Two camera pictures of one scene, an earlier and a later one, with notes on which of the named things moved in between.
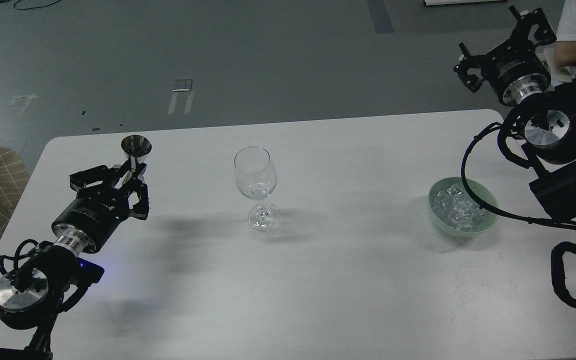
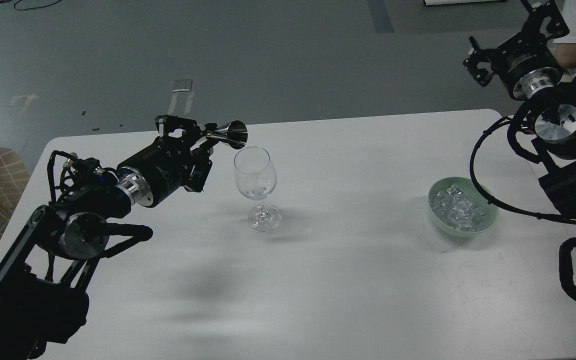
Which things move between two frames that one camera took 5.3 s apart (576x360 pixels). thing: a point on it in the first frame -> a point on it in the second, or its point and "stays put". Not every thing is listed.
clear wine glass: (256, 177) stays put
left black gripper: (96, 212) -> (156, 170)
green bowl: (456, 213) stays put
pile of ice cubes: (452, 205) stays put
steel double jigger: (135, 146) -> (234, 134)
